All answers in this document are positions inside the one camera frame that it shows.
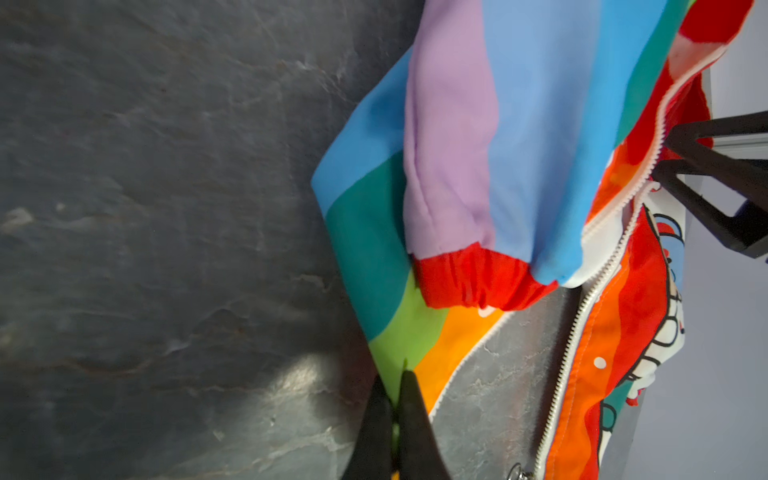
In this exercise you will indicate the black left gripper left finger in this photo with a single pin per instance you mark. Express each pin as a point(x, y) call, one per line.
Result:
point(372, 456)

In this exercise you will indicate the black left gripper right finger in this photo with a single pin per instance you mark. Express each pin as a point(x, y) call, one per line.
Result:
point(418, 454)

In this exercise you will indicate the colourful rainbow kids jacket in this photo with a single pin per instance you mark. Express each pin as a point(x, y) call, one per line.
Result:
point(509, 153)

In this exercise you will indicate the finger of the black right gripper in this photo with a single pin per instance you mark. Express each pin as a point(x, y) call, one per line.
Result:
point(749, 179)
point(744, 231)

